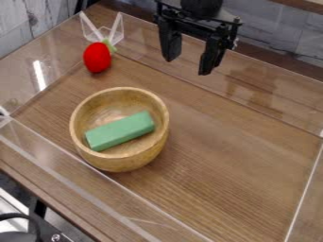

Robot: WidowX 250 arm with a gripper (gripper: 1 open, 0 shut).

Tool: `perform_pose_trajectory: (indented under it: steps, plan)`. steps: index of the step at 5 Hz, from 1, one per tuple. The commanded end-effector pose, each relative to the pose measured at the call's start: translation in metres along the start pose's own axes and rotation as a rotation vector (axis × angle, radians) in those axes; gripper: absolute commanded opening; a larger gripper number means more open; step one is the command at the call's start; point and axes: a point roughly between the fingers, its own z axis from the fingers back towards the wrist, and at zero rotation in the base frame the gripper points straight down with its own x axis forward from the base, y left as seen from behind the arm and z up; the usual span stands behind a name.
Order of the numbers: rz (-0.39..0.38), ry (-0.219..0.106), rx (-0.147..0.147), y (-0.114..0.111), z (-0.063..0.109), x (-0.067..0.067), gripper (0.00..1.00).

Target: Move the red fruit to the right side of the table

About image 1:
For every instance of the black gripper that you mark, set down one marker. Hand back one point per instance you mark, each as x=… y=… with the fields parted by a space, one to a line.
x=206 y=14

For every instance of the red plush strawberry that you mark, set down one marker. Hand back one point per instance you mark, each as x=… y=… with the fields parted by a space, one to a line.
x=98 y=56

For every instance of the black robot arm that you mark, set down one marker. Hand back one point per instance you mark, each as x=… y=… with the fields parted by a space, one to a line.
x=194 y=31

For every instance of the green rectangular block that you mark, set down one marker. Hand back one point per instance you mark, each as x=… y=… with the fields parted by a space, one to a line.
x=119 y=131

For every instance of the wooden bowl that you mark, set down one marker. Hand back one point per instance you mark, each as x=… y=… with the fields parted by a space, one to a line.
x=106 y=107

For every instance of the black table leg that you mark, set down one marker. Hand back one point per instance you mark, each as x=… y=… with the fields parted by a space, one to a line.
x=37 y=208

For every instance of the clear acrylic enclosure wall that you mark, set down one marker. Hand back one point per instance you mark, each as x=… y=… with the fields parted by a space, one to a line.
x=238 y=177

